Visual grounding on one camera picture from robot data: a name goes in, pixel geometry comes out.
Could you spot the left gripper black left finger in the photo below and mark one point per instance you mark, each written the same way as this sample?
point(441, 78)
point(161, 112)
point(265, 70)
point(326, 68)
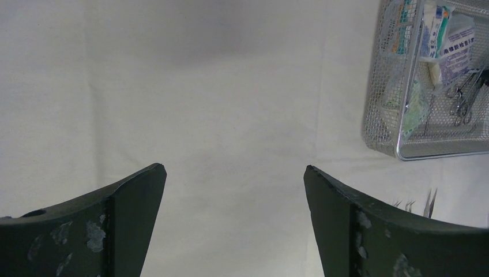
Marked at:
point(105, 232)

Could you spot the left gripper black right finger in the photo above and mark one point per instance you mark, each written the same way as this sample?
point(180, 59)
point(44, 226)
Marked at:
point(358, 235)

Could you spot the clear pouch green item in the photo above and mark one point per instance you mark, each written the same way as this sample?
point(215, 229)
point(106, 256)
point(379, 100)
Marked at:
point(418, 109)

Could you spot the wire mesh instrument tray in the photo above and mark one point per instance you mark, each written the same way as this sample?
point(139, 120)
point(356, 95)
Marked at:
point(395, 66)

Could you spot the steel surgical scissors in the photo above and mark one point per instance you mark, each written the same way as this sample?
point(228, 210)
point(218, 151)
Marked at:
point(466, 95)

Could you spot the beige surgical wrap cloth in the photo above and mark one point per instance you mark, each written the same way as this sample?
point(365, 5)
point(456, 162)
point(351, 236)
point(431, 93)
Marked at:
point(234, 98)

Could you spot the pink suture packet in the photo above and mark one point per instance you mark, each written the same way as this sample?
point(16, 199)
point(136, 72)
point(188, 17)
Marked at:
point(456, 54)

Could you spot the green suture packet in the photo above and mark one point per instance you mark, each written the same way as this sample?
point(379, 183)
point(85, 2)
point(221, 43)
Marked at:
point(436, 15)

